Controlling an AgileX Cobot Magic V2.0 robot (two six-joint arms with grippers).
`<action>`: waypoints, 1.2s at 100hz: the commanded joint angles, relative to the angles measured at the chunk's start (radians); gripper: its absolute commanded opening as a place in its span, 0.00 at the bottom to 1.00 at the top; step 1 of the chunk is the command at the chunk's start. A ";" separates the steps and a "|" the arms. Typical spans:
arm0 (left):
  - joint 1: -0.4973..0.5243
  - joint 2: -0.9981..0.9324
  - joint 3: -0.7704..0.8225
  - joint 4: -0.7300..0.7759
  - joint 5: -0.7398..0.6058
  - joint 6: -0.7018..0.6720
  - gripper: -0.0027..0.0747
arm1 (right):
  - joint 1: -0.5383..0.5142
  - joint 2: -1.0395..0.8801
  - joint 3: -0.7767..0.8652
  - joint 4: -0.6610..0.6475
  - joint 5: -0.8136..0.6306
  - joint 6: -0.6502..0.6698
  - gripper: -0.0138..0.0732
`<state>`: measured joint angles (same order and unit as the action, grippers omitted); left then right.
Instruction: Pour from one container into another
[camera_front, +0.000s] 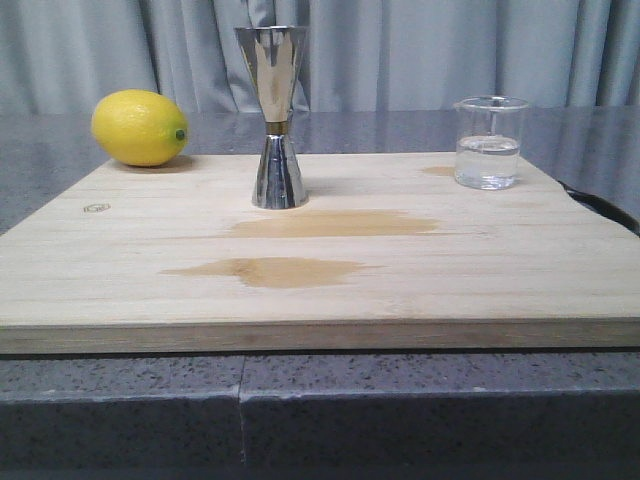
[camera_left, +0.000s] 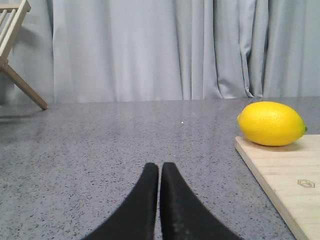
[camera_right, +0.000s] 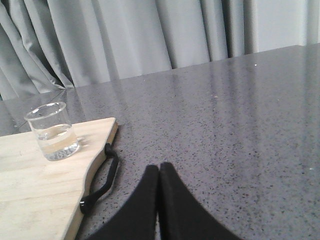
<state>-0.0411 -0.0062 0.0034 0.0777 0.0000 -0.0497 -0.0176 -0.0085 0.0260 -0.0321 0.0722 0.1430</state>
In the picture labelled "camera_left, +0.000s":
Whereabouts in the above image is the wooden rack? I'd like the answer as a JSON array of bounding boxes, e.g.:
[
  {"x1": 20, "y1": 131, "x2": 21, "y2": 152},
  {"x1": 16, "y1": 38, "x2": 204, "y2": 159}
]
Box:
[{"x1": 0, "y1": 0, "x2": 48, "y2": 111}]

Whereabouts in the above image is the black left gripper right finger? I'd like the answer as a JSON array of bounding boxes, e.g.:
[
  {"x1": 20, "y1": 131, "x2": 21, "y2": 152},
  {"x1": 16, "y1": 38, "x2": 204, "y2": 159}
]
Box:
[{"x1": 159, "y1": 162, "x2": 240, "y2": 240}]

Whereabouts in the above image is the grey curtain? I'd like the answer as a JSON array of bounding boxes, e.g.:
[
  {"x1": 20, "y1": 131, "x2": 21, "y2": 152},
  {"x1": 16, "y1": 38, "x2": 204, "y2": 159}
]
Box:
[{"x1": 8, "y1": 0, "x2": 320, "y2": 104}]

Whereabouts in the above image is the light wooden cutting board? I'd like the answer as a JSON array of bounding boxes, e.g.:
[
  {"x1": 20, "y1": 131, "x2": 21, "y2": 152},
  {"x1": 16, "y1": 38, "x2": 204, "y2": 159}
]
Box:
[{"x1": 235, "y1": 134, "x2": 320, "y2": 240}]

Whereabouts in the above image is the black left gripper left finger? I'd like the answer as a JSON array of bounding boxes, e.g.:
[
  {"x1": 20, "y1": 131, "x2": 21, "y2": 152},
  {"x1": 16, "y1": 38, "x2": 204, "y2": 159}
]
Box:
[{"x1": 86, "y1": 163, "x2": 159, "y2": 240}]

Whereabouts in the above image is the yellow lemon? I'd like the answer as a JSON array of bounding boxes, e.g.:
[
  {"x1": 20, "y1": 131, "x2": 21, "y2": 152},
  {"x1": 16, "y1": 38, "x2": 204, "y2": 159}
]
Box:
[{"x1": 237, "y1": 101, "x2": 308, "y2": 147}]

